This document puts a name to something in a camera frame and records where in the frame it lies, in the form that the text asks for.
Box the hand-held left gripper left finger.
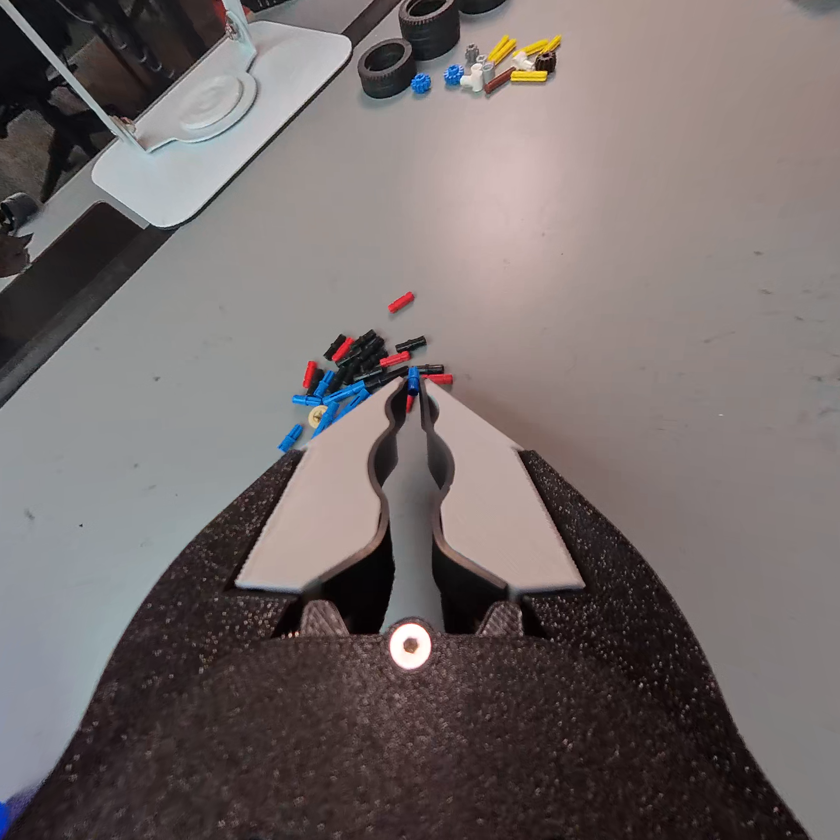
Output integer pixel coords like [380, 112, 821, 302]
[235, 378, 409, 634]

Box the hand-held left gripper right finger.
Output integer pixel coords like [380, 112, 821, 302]
[419, 379, 588, 634]

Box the pile of small connector pins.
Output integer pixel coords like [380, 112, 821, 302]
[279, 328, 455, 455]

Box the white book stand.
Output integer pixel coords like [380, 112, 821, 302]
[0, 0, 354, 229]

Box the black caster wheel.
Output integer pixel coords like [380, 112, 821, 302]
[0, 192, 37, 234]

